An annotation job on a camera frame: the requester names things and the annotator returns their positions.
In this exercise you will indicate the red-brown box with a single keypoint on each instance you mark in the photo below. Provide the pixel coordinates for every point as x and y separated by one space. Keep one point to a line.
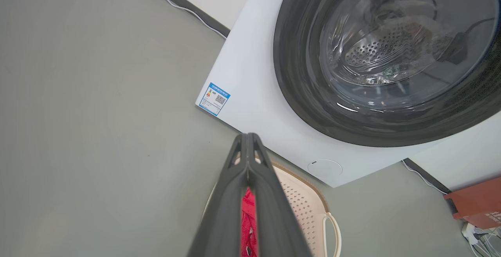
477 202

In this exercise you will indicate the round white filter cover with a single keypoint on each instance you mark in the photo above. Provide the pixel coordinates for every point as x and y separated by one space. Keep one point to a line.
325 169

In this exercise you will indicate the round black glass washer door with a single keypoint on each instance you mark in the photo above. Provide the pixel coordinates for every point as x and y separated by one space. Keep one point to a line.
297 73

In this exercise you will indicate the white front-load washing machine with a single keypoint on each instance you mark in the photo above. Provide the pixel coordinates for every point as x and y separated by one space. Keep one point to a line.
250 76

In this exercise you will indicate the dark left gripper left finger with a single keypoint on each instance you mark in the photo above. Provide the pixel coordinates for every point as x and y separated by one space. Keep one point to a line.
225 210

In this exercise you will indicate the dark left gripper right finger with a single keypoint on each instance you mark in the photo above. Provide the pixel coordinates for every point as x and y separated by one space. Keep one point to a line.
274 218

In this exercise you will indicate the red and white garment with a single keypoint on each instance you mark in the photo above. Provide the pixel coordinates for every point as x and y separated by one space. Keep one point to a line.
248 225

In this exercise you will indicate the white power strip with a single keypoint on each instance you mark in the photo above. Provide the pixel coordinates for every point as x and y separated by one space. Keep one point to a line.
473 233

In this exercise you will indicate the blue energy label sticker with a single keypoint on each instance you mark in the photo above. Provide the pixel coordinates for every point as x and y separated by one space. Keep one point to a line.
214 98

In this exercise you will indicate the beige perforated laundry basket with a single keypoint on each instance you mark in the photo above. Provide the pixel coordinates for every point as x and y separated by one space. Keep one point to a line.
301 206

